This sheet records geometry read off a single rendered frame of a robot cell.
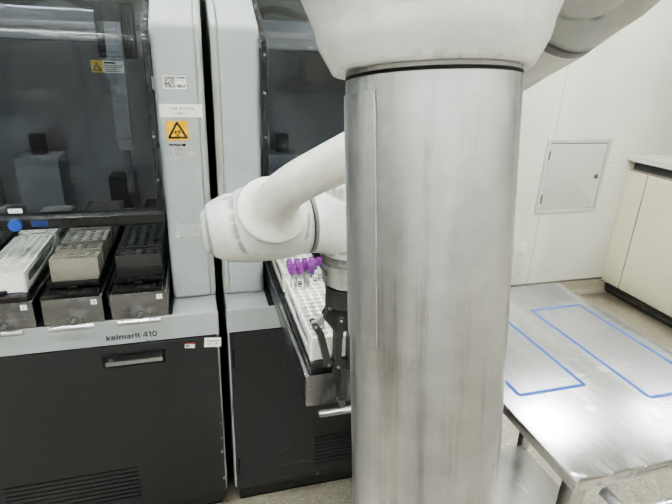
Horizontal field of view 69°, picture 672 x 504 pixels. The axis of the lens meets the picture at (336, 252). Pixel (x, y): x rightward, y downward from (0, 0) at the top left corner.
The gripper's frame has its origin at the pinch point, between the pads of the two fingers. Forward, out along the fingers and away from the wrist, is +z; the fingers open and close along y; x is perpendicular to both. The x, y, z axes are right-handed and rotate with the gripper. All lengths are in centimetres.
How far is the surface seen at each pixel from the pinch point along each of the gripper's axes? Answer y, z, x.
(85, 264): 53, -7, -52
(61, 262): 58, -8, -52
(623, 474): -33.2, -1.4, 33.0
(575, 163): -189, -7, -165
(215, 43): 18, -60, -54
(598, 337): -58, -2, 0
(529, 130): -155, -26, -165
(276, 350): 5.7, 20.4, -45.1
